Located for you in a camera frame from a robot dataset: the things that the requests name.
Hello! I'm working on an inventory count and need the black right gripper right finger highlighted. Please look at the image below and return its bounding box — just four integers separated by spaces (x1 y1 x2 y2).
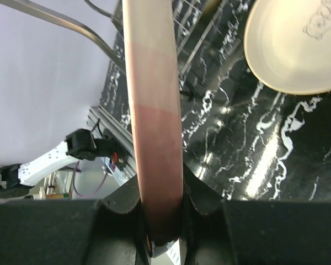
180 167 331 264

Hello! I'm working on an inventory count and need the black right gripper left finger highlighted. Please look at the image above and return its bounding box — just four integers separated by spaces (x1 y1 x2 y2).
0 178 149 264

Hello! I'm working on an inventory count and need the white round plate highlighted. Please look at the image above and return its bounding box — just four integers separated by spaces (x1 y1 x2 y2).
243 1 331 95

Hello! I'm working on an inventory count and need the cream pink round plate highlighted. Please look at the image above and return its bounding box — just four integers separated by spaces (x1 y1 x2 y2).
122 1 183 256

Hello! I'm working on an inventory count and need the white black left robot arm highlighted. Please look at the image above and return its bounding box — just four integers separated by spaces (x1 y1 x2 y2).
0 129 97 199

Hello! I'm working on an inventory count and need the stainless steel dish rack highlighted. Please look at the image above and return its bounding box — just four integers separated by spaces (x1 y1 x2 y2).
0 0 221 81

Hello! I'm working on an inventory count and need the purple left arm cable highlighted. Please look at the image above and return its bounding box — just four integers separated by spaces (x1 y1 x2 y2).
71 161 111 198

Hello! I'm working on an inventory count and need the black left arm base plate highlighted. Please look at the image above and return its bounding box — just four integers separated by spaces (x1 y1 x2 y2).
95 129 130 171

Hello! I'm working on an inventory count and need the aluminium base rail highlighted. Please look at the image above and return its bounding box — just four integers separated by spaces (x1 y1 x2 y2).
87 106 136 185

